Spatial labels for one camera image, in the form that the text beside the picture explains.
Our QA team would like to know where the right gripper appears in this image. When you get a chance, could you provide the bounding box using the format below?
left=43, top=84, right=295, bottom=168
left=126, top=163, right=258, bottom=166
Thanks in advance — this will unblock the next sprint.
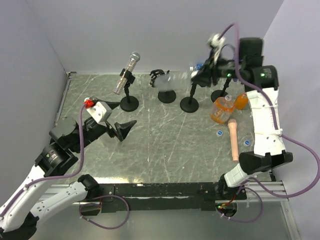
left=190, top=49, right=245, bottom=88

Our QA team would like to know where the blue label water bottle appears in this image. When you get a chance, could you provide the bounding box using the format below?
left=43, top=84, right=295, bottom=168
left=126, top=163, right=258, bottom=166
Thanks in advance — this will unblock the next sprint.
left=189, top=63, right=203, bottom=72

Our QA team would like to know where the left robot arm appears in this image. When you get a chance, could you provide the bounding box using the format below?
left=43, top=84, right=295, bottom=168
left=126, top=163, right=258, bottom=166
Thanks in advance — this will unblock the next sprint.
left=0, top=98, right=137, bottom=240

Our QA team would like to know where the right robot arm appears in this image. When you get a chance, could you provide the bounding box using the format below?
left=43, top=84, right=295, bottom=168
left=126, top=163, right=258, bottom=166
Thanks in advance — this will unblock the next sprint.
left=191, top=34, right=293, bottom=199

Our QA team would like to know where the orange square bottle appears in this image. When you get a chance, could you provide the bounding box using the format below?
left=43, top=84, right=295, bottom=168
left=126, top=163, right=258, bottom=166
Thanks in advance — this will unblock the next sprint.
left=209, top=94, right=235, bottom=124

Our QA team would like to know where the orange round bottle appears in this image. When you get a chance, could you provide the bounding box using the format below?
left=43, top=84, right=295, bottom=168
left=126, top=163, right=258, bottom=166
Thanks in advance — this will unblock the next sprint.
left=234, top=92, right=249, bottom=110

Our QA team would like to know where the black glitter microphone stand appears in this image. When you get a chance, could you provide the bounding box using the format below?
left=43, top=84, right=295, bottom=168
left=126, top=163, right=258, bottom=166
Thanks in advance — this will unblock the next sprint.
left=120, top=75, right=139, bottom=112

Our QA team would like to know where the black purple microphone stand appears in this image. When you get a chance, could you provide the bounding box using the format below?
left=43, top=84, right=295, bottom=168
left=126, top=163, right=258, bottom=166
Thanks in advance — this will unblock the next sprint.
left=210, top=78, right=232, bottom=103

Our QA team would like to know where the black empty clip stand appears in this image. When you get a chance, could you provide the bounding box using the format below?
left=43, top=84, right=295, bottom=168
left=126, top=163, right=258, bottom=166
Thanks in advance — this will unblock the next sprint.
left=180, top=84, right=199, bottom=113

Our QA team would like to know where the pink beige microphone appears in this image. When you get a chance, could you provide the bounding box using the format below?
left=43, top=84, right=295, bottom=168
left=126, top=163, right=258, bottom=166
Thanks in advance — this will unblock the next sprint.
left=227, top=119, right=239, bottom=161

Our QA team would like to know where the glitter silver microphone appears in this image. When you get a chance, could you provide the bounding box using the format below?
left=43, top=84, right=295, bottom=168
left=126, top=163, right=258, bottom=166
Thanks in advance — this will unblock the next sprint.
left=113, top=52, right=141, bottom=95

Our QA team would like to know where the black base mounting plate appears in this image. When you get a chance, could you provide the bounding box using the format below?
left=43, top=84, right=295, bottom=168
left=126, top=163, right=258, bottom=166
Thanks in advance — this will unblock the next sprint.
left=80, top=182, right=247, bottom=213

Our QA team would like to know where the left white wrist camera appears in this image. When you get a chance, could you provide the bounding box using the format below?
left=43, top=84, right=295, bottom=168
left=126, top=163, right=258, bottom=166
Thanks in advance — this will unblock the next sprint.
left=84, top=97, right=112, bottom=124

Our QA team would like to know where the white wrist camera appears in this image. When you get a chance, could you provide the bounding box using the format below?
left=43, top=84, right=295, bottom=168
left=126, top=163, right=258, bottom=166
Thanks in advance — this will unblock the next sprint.
left=84, top=97, right=112, bottom=124
left=207, top=33, right=226, bottom=58

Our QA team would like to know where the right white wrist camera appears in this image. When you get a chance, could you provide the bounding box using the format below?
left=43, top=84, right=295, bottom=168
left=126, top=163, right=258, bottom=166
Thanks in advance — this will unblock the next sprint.
left=207, top=33, right=226, bottom=58

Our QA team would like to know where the black shock mount stand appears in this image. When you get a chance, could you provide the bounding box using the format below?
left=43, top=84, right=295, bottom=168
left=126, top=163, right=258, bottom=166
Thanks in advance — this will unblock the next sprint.
left=149, top=69, right=177, bottom=104

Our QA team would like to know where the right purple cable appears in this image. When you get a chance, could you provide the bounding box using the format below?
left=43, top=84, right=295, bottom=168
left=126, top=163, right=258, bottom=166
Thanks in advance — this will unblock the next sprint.
left=219, top=22, right=320, bottom=200

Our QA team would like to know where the purple cable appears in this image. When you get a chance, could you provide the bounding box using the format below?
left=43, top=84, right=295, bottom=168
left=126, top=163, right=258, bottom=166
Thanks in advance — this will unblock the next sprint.
left=0, top=104, right=88, bottom=221
left=219, top=22, right=320, bottom=200

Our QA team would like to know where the aluminium rail frame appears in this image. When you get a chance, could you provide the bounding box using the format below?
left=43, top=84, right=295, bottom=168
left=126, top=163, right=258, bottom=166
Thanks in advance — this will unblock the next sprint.
left=37, top=71, right=301, bottom=240

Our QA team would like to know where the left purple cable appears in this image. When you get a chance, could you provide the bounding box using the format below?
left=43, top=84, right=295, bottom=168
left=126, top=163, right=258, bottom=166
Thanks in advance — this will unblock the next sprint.
left=0, top=104, right=88, bottom=221

